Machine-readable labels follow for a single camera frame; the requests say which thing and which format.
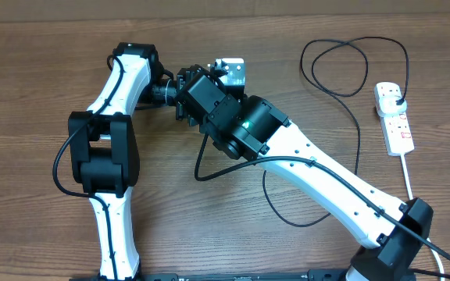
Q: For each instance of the white USB charger plug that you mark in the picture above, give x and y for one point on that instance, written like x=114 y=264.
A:
x=388 y=106

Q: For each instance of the white power strip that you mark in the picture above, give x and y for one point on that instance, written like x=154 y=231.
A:
x=396 y=130

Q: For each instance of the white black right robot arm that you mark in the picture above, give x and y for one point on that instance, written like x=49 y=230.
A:
x=390 y=231

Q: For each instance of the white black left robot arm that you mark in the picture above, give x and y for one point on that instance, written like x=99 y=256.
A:
x=104 y=154

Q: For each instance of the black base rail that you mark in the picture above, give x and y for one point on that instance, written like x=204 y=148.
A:
x=311 y=275

